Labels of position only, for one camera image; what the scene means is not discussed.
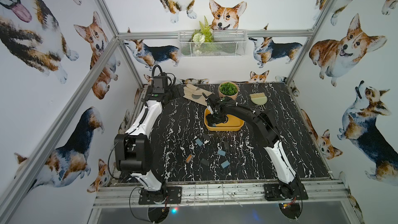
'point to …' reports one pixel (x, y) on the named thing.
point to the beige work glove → (193, 93)
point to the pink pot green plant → (228, 88)
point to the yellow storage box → (232, 123)
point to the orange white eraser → (188, 158)
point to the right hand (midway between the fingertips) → (210, 122)
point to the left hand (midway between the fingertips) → (179, 86)
